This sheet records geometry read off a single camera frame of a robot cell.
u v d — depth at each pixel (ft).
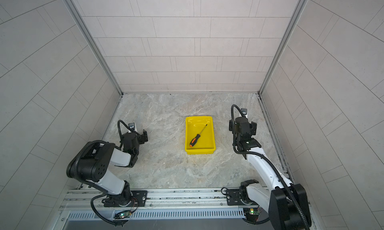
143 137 2.78
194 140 2.92
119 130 2.21
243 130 2.00
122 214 2.14
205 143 2.95
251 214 2.23
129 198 2.27
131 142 2.28
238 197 2.33
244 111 2.30
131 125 2.59
